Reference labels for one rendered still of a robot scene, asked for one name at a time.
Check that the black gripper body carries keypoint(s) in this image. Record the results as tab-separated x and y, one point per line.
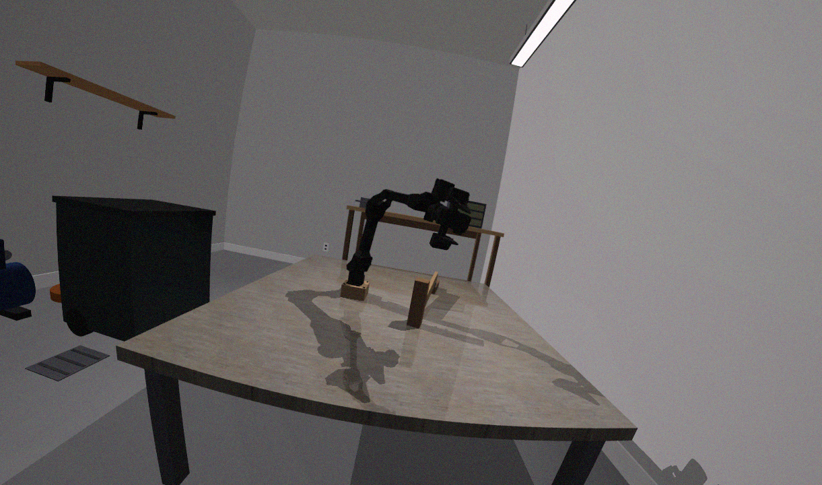
445	216

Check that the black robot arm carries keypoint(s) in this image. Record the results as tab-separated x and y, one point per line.
375	209

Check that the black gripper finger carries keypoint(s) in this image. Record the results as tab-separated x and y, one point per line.
444	241
460	201

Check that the long wooden rail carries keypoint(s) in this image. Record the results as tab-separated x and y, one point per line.
432	284

